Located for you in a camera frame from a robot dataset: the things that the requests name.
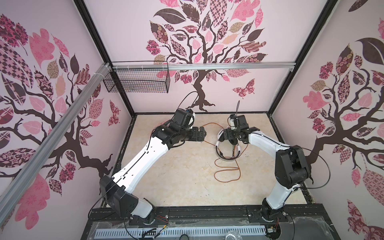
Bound left aluminium rail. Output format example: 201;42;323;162
1;63;111;224

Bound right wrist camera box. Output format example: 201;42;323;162
228;114;237;128

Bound aluminium rail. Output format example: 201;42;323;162
1;63;111;224
113;62;296;71

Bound white slotted cable duct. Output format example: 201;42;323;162
93;226;266;240

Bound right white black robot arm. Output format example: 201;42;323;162
215;114;311;222

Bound orange headphone cable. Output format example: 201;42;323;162
199;122;250;183

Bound black wire mesh basket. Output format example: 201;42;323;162
103;60;171;94

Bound white black headphones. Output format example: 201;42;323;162
215;128;242;162

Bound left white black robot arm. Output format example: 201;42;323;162
100;109;207;223

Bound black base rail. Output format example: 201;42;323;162
81;204;340;240

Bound back aluminium rail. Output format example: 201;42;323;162
113;62;296;71

